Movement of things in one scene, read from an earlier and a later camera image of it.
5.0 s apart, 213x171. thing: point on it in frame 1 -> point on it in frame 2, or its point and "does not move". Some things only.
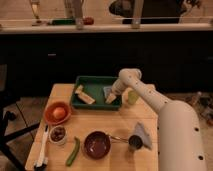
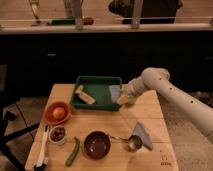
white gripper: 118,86 -> 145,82
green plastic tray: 93,86 does not move
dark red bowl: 97,144 does not move
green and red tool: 73,21 does not move
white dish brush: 41,160 does not move
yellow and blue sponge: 108,95 -> 116,94
